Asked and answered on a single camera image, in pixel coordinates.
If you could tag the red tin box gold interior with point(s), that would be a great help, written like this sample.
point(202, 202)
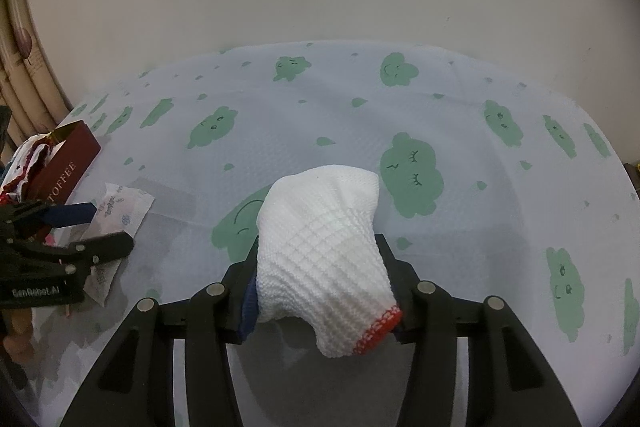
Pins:
point(65, 162)

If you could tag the white knit glove red cuff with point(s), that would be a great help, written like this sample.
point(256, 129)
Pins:
point(22, 167)
point(325, 257)

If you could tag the small white sachet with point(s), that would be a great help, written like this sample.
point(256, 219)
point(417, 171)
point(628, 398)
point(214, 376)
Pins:
point(127, 209)
point(102, 282)

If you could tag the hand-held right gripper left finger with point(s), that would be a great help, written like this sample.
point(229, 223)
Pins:
point(247, 312)

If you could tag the cloud print tablecloth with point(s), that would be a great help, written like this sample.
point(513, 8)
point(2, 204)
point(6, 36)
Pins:
point(350, 107)

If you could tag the person's left hand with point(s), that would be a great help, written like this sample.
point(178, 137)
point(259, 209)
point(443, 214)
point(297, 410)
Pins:
point(16, 329)

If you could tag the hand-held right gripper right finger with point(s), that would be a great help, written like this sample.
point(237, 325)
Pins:
point(407, 302)

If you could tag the beige leaf print curtain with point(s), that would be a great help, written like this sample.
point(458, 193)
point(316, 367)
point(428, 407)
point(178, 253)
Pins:
point(25, 57)

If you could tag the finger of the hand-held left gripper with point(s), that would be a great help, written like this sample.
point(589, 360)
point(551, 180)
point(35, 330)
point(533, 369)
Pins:
point(70, 214)
point(105, 245)

